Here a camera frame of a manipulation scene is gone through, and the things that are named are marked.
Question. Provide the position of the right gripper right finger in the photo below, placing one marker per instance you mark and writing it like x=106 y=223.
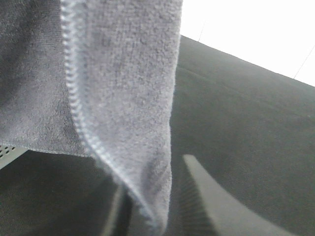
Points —
x=209 y=210

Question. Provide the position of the black table mat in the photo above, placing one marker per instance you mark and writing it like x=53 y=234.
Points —
x=251 y=129

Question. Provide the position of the grey perforated laundry basket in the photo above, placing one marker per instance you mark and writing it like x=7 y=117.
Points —
x=10 y=153

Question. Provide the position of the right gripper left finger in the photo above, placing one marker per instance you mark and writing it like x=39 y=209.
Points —
x=117 y=219

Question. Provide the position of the grey microfibre towel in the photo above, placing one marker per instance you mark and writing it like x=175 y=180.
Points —
x=95 y=79

